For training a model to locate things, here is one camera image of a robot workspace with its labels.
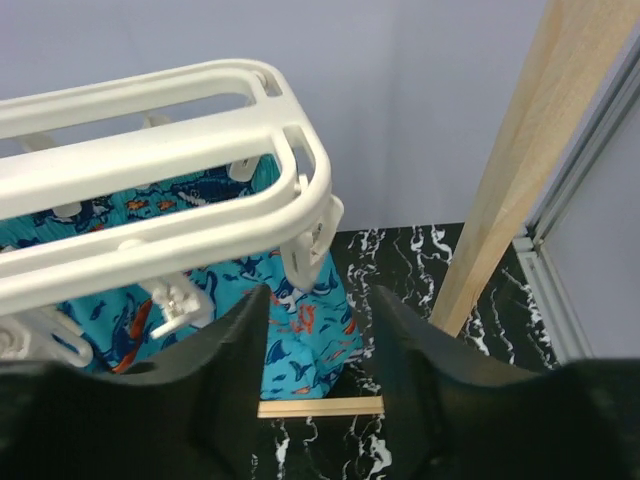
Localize white plastic clip hanger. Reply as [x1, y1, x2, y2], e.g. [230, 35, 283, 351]
[1, 60, 358, 382]

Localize blue shark print shorts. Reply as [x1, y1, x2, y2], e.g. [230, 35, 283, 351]
[1, 155, 362, 400]

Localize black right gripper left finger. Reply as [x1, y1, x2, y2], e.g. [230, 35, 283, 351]
[1, 286, 270, 479]

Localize wooden clothes rack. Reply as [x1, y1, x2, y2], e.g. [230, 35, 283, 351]
[257, 0, 640, 420]

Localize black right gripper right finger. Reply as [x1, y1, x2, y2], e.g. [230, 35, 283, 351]
[370, 286, 639, 479]

